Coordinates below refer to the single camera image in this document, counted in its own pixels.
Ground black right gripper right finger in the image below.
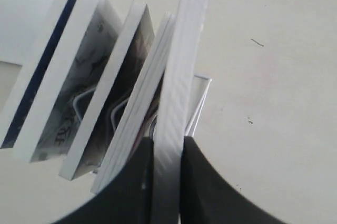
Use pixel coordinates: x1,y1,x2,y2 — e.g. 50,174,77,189
180,136,282,224

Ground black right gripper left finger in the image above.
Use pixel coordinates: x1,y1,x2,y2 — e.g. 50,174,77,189
57,137,153,224

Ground blue moon cover book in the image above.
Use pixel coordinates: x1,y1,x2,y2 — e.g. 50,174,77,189
150,0,209,223

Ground black spine book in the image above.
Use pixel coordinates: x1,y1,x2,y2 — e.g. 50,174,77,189
59,3,155,180

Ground grey white spine book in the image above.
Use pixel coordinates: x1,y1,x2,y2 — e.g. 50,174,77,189
91,12,175,194

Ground dark brown gold-print book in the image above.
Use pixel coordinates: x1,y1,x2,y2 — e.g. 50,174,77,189
1,0,76,149

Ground red and teal book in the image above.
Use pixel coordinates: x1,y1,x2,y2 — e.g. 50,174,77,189
13,0,122,162

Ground white wire book rack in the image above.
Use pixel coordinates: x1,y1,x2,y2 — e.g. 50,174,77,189
71,74,213,176

